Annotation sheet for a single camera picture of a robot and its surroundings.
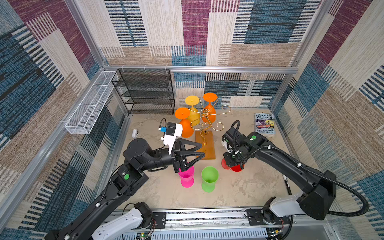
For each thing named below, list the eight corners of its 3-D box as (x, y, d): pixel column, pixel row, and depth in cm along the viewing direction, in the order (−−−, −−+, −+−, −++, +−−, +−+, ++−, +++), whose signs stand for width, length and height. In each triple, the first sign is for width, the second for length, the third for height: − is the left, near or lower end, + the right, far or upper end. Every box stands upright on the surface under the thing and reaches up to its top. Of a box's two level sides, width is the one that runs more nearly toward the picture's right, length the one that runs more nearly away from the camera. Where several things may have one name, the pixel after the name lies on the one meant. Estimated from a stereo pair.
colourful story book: (254, 134, 108) (256, 131, 105) (255, 114, 121) (256, 110, 118) (273, 138, 106) (275, 134, 103) (271, 117, 119) (273, 113, 116)
